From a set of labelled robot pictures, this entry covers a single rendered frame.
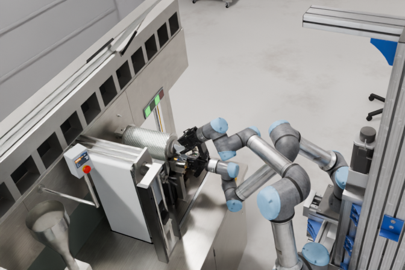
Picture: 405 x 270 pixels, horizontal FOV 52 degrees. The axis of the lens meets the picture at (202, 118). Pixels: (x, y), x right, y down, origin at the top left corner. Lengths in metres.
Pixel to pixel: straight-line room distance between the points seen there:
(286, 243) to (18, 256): 1.09
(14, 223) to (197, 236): 0.87
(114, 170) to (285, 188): 0.74
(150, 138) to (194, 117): 2.21
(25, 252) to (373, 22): 1.61
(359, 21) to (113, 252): 1.55
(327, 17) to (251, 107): 2.98
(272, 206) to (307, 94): 3.06
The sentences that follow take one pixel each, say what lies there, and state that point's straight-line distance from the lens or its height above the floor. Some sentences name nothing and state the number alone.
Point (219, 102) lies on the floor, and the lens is 4.46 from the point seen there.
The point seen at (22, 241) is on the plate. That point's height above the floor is 1.28.
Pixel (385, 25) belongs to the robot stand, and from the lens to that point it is 1.43.
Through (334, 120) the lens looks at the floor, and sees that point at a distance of 4.24.
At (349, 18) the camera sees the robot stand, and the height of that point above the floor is 2.02.
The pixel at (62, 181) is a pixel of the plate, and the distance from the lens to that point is 1.99.
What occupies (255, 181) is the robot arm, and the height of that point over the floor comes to 1.15.
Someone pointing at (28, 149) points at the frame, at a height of 1.61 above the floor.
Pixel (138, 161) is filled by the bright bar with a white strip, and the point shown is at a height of 1.45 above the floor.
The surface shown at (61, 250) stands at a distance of 1.71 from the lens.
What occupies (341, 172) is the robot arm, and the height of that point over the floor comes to 1.05.
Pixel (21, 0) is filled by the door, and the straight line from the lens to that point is 4.94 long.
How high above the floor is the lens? 2.66
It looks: 38 degrees down
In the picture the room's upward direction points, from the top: 7 degrees counter-clockwise
